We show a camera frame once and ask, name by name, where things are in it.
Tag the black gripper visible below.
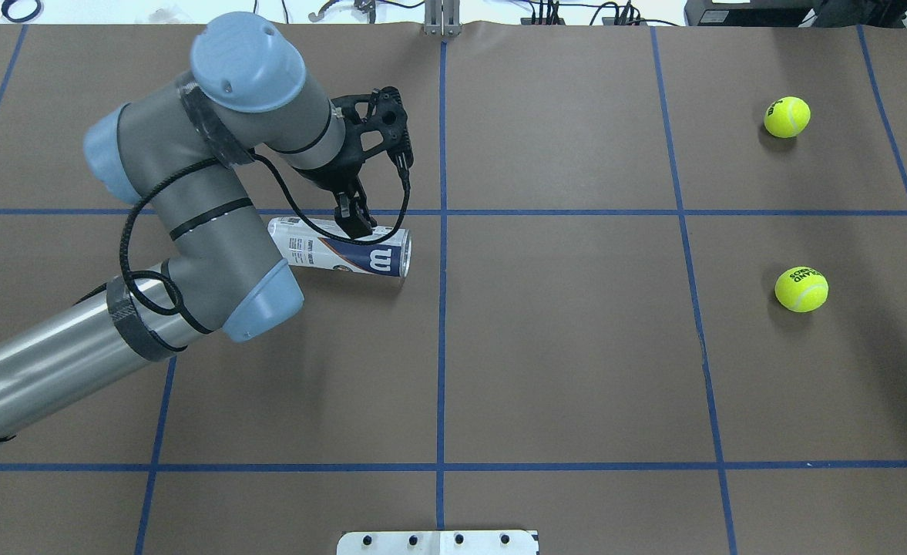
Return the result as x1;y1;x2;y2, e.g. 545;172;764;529
299;86;414;240

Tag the clear tennis ball can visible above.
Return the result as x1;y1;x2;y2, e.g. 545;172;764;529
267;217;413;278

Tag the Roland Garros tennis ball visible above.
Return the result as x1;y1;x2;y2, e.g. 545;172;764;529
774;266;830;313

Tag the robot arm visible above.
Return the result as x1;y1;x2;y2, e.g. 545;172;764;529
0;12;415;446

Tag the Wilson tennis ball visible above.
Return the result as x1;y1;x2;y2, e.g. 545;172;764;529
763;97;811;140

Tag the brown paper table mat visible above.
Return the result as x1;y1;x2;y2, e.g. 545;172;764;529
0;22;907;554

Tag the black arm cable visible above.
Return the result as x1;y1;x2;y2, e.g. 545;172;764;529
118;146;412;340

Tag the aluminium frame post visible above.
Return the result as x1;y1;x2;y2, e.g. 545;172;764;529
422;0;462;38

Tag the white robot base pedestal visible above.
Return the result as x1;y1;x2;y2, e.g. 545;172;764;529
335;530;540;554

